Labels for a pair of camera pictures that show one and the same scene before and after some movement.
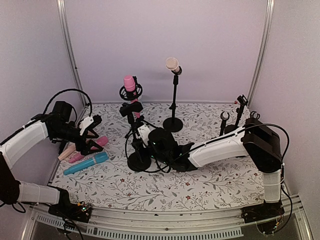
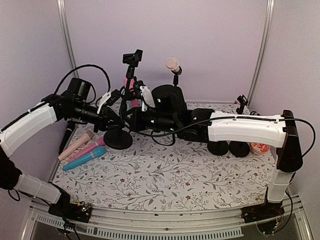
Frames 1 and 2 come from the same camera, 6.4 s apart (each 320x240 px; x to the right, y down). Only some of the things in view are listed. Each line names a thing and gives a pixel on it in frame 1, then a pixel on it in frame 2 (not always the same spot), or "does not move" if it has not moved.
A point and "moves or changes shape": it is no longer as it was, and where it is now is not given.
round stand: x=242 y=100 does not move
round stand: x=139 y=159 -> x=121 y=138
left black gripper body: x=80 y=145 -> x=101 y=119
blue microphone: x=98 y=157 moves or changes shape
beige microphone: x=172 y=64 does not move
